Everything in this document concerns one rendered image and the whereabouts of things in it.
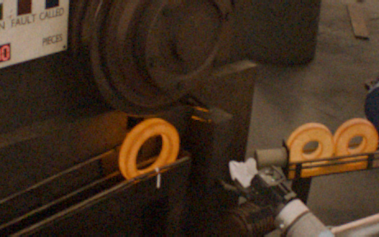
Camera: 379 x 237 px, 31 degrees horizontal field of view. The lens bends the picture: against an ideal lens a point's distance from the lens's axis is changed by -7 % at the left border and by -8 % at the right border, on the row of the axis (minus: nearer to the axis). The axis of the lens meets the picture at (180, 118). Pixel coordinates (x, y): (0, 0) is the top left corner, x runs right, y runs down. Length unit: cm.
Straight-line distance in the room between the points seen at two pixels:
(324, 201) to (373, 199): 26
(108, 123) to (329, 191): 165
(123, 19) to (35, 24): 21
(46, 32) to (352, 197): 199
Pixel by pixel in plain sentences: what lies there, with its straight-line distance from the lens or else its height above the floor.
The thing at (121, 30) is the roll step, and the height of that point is 115.
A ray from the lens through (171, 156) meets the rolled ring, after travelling 196.
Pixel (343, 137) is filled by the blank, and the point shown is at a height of 75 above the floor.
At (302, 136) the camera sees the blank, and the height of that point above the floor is 75.
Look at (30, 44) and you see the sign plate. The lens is 166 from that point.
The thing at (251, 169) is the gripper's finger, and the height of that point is 76.
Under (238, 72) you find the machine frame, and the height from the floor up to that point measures 86.
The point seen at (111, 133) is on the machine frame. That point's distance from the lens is 188.
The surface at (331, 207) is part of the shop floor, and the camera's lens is 319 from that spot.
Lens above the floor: 170
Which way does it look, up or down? 27 degrees down
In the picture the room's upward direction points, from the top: 5 degrees clockwise
